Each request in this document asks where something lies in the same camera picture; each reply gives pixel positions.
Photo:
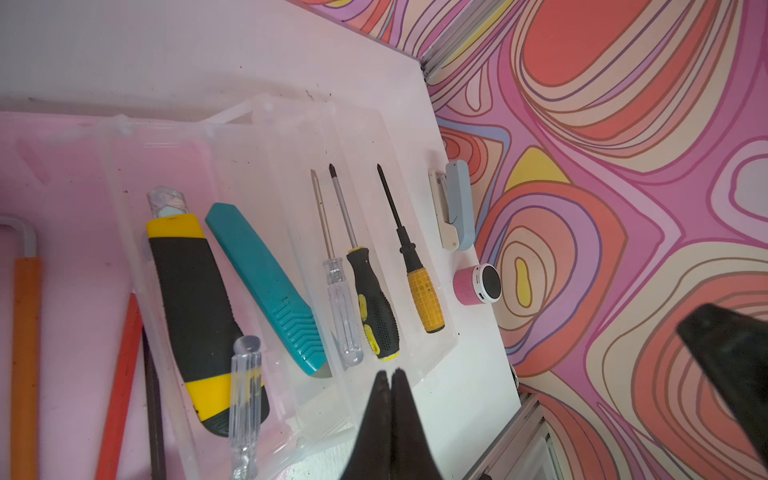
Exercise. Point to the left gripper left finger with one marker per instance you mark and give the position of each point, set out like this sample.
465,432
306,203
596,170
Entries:
371,454

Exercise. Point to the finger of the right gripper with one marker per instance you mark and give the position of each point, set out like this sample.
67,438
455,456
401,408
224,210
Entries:
731,349

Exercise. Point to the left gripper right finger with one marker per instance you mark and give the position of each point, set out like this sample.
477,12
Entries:
410,454

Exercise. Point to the clear handle screwdriver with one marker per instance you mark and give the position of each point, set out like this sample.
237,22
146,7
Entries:
245,406
347,336

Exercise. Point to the black yellow phillips screwdriver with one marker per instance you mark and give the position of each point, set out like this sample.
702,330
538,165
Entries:
378,320

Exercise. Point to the teal utility knife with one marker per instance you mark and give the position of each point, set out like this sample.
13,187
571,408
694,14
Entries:
280,302

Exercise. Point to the yellow handle screwdriver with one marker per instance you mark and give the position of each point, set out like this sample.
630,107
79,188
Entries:
420,284

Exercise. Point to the black yellow utility knife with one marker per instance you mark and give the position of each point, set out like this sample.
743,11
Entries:
199,318

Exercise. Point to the pink plastic tool box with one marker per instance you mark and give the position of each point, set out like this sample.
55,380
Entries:
84,182

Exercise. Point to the red sleeve hex key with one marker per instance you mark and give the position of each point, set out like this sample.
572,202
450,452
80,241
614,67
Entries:
114,427

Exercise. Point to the orange sleeve hex key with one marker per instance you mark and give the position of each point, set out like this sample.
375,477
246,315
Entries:
25,376

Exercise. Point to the pink round speaker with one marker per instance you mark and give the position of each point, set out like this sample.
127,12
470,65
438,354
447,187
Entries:
480,284

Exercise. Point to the blue grey stapler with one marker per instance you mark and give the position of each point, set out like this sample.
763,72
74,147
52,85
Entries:
453,204

